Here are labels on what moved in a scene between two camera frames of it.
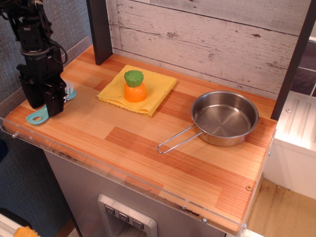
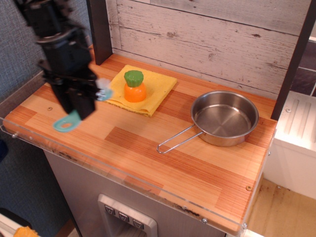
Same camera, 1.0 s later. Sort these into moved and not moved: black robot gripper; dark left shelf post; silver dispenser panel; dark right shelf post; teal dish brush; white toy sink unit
Moved: black robot gripper; teal dish brush
Not moved: dark right shelf post; white toy sink unit; silver dispenser panel; dark left shelf post
